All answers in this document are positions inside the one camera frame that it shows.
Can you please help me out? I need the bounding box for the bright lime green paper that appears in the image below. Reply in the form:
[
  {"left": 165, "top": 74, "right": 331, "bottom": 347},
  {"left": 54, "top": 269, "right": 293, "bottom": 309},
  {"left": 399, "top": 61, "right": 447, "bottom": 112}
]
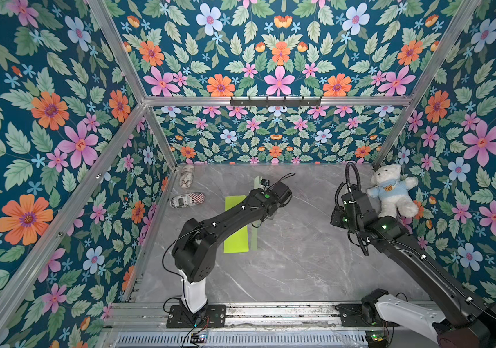
[{"left": 223, "top": 196, "right": 249, "bottom": 254}]

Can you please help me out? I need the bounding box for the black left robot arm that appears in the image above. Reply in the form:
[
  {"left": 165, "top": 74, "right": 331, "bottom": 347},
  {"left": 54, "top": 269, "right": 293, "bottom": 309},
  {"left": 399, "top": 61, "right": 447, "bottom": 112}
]
[{"left": 172, "top": 183, "right": 292, "bottom": 314}]

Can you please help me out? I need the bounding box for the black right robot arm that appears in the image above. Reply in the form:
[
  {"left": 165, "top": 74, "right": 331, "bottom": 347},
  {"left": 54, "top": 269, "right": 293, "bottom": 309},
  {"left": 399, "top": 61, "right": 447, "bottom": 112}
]
[{"left": 331, "top": 207, "right": 496, "bottom": 347}]

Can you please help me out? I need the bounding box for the white teddy bear blue shirt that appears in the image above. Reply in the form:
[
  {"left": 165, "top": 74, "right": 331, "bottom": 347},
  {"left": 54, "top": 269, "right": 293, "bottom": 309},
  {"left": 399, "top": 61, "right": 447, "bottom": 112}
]
[{"left": 366, "top": 164, "right": 419, "bottom": 218}]

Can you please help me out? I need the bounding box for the right small circuit board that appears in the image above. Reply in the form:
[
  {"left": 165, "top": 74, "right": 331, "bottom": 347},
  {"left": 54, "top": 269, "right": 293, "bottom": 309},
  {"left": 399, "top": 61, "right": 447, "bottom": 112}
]
[{"left": 365, "top": 332, "right": 389, "bottom": 348}]

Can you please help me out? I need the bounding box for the small circuit board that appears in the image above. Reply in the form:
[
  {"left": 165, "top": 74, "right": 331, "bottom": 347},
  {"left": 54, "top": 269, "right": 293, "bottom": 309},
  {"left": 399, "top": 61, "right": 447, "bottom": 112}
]
[
  {"left": 189, "top": 333, "right": 207, "bottom": 345},
  {"left": 365, "top": 332, "right": 389, "bottom": 348}
]

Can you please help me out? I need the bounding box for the left small circuit board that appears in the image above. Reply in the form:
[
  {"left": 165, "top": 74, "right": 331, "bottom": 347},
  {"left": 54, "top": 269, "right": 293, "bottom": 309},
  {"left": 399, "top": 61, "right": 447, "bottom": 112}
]
[{"left": 189, "top": 333, "right": 207, "bottom": 345}]

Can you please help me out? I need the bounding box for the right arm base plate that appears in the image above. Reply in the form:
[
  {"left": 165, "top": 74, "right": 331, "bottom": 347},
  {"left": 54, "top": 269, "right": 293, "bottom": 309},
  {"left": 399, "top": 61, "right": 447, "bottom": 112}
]
[{"left": 334, "top": 303, "right": 400, "bottom": 328}]

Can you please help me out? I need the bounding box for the black hook rail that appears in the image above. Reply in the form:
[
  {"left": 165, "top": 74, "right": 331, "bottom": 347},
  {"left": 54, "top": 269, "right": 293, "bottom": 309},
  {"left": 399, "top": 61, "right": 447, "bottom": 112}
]
[{"left": 229, "top": 97, "right": 322, "bottom": 108}]

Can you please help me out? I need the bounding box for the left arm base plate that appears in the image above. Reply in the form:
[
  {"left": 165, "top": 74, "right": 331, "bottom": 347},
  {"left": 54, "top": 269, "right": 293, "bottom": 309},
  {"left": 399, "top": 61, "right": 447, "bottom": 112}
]
[{"left": 166, "top": 304, "right": 227, "bottom": 329}]

